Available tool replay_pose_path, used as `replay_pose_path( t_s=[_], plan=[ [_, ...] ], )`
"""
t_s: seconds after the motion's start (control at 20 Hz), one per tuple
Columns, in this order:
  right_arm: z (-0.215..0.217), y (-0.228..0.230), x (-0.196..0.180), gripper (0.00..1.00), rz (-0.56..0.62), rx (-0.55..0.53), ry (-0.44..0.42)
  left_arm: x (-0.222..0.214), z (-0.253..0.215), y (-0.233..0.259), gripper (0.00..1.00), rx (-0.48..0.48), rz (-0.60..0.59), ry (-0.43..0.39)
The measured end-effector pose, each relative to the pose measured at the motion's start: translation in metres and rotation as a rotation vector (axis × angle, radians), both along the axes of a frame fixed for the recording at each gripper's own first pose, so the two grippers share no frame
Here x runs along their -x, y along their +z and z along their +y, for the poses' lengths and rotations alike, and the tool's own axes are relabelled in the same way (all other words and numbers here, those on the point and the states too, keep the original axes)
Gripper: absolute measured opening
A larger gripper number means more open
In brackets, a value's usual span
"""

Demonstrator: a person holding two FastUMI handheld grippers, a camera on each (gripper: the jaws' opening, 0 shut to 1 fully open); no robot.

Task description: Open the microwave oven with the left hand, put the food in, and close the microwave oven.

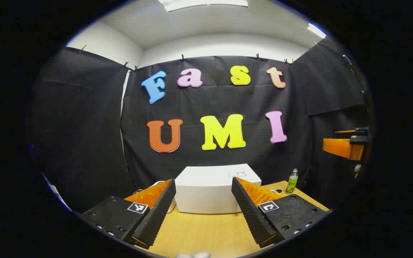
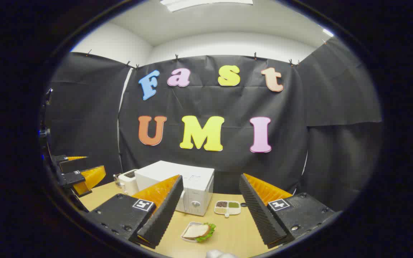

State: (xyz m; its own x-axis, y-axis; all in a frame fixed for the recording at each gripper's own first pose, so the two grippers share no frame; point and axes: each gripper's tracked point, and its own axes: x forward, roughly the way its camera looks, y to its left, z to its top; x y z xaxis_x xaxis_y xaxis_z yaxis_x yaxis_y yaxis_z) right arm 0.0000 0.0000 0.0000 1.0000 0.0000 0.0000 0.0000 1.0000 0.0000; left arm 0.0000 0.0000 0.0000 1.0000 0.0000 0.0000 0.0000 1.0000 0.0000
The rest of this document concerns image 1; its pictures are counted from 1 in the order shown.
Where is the white microwave oven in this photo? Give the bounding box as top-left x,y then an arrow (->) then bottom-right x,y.
174,164 -> 262,215

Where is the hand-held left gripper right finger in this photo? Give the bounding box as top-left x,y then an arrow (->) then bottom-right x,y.
231,177 -> 332,248

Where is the ceiling light panel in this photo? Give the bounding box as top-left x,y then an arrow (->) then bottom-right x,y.
307,23 -> 327,39

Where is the black backdrop cloth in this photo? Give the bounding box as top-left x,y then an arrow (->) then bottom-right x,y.
27,36 -> 372,215

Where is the green drink bottle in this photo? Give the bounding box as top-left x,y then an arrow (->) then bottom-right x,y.
285,168 -> 299,195

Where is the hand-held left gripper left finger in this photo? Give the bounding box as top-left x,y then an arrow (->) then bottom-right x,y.
81,178 -> 177,250

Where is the white toaster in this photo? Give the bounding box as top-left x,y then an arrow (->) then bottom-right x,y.
150,180 -> 177,213

